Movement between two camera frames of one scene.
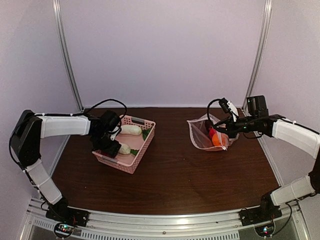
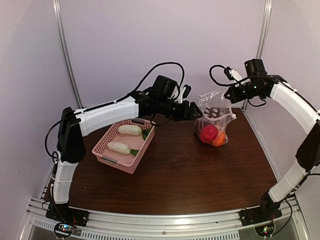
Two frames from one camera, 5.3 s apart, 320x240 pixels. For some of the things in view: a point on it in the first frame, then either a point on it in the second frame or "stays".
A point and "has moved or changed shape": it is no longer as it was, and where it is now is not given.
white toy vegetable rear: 131,129 stays
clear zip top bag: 208,137 has moved or changed shape
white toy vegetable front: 124,149 stays
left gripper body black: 103,143 to 174,113
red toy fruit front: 105,153 to 209,133
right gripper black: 230,129 to 235,98
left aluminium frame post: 57,7 stays
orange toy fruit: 218,139 stays
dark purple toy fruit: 208,124 to 197,130
